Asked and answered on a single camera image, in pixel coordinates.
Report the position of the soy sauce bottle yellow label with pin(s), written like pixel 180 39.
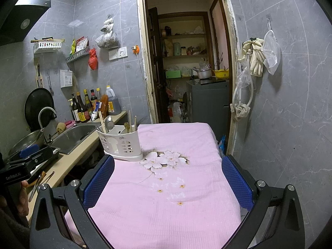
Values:
pixel 82 111

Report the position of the large oil jug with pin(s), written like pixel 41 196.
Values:
pixel 113 103

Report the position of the dark bottle red label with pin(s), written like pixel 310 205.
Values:
pixel 93 97

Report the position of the steel basin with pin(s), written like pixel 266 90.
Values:
pixel 28 140

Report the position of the white plastic utensil holder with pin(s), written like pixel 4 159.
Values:
pixel 122 142

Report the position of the crumpled clear plastic bag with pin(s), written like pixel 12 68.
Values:
pixel 244 79

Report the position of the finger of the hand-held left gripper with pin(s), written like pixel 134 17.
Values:
pixel 45 157
pixel 29 151

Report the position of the white light switch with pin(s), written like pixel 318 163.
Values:
pixel 113 54

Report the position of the pink floral tablecloth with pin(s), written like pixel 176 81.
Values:
pixel 166 199

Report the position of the green box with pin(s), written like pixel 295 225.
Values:
pixel 173 74

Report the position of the wooden chopstick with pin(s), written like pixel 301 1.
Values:
pixel 129 120
pixel 103 122
pixel 100 122

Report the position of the loofah sponge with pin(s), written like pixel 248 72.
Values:
pixel 61 128

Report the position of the black wok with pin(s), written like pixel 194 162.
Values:
pixel 36 103

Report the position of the clear bottle yellow cap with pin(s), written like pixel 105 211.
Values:
pixel 98 94

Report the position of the brown sauce bottle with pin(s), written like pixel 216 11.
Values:
pixel 87 101

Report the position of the white plastic basket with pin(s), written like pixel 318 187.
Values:
pixel 48 47

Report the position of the blue and white packet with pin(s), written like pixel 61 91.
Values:
pixel 96 111

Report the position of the white hanging slotted box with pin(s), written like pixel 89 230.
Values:
pixel 66 78

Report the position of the beige kitchen counter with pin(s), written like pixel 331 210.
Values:
pixel 70 166

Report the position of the wooden rolling pin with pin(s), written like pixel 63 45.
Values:
pixel 48 41

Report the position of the wooden spatula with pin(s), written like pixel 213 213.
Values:
pixel 38 72

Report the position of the large steel spoon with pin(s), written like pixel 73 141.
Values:
pixel 109 123

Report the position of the yellow bowl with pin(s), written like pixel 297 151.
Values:
pixel 221 74

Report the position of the orange plug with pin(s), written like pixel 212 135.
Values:
pixel 135 49

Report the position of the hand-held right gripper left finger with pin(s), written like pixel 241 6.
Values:
pixel 99 184

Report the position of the metal kitchen tongs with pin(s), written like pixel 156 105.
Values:
pixel 39 186

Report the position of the orange spice packet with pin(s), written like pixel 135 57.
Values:
pixel 104 106

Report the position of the green jar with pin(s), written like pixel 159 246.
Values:
pixel 176 49

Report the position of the steel faucet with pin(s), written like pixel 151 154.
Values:
pixel 48 110

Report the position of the cream rubber gloves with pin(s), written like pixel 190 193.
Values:
pixel 253 57

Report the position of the dark wooden door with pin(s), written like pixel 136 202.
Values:
pixel 155 64

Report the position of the dark grey cabinet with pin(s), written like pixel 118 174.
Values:
pixel 207 101

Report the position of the person's left hand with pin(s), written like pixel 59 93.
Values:
pixel 23 199

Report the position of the dark pump bottle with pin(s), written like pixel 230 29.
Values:
pixel 74 110

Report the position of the wooden shelf unit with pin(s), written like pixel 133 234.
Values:
pixel 186 35

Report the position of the clear bag of dried goods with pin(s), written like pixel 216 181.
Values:
pixel 107 37

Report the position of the bunch of seasoning packets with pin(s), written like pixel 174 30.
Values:
pixel 80 45

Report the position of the red plastic bag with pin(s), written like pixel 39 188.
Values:
pixel 93 59

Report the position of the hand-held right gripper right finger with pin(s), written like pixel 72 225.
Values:
pixel 237 184

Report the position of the hanging metal peeler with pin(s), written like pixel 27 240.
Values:
pixel 50 85

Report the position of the grey slotted shelf rack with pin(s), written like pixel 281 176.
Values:
pixel 77 56

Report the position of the black range hood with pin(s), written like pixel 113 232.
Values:
pixel 20 15

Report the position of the white wall socket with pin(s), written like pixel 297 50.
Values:
pixel 122 52

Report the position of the steel sink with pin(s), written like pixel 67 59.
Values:
pixel 75 134

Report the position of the bare plant branches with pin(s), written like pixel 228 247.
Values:
pixel 217 62

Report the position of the person's left forearm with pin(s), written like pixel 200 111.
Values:
pixel 10 234

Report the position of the steel cooking pot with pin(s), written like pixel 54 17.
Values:
pixel 202 74

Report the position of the cream door frame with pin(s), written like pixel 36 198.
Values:
pixel 141 44

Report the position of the white plastic jug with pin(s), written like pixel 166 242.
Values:
pixel 175 112

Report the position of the gold spoon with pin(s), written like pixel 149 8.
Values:
pixel 126 127

